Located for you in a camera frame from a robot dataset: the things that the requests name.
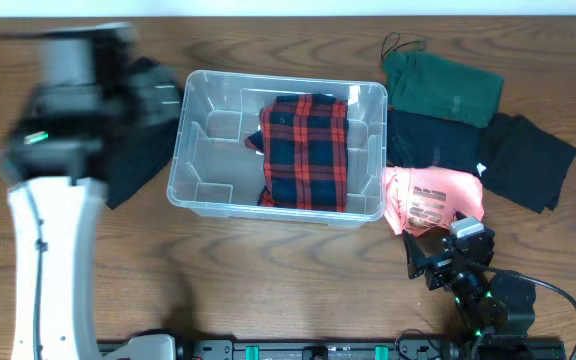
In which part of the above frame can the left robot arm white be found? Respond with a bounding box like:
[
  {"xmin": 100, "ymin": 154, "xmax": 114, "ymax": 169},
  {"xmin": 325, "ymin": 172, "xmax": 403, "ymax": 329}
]
[{"xmin": 6, "ymin": 23, "xmax": 183, "ymax": 360}]

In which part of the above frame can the black folded garment with tag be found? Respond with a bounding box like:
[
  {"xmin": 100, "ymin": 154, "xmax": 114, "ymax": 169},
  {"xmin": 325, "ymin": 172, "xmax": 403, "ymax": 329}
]
[{"xmin": 479, "ymin": 113, "xmax": 576, "ymax": 213}]

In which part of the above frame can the pink printed t-shirt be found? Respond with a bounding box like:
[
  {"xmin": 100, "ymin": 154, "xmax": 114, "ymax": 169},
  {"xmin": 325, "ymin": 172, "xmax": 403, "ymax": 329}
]
[{"xmin": 384, "ymin": 167, "xmax": 484, "ymax": 236}]

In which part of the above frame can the dark navy folded garment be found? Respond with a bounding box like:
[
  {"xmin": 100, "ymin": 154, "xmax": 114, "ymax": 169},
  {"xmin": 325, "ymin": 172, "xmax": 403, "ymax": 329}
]
[{"xmin": 387, "ymin": 110, "xmax": 479, "ymax": 176}]

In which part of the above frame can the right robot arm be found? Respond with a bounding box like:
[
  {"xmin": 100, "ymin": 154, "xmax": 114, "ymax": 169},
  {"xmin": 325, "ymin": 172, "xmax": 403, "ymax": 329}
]
[{"xmin": 402, "ymin": 227, "xmax": 536, "ymax": 359}]

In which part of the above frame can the green folded garment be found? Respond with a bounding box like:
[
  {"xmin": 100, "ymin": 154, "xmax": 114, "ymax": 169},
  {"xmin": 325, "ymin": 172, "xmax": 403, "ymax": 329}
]
[{"xmin": 382, "ymin": 51, "xmax": 504, "ymax": 128}]

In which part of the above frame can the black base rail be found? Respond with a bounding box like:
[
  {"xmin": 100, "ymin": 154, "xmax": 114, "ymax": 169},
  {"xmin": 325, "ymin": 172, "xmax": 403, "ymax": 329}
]
[{"xmin": 97, "ymin": 339, "xmax": 567, "ymax": 360}]

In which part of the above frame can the red plaid garment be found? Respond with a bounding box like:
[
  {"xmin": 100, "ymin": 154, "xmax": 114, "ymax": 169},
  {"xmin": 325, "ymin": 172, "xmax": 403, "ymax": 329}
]
[{"xmin": 245, "ymin": 94, "xmax": 349, "ymax": 212}]

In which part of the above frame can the clear plastic storage bin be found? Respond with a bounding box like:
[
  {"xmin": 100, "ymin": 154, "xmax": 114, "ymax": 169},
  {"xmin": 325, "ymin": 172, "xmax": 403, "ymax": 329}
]
[{"xmin": 167, "ymin": 70, "xmax": 387, "ymax": 228}]

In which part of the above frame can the large black garment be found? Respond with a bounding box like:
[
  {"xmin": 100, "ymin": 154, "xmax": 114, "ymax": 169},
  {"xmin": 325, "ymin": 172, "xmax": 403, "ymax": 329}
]
[{"xmin": 106, "ymin": 57, "xmax": 184, "ymax": 209}]

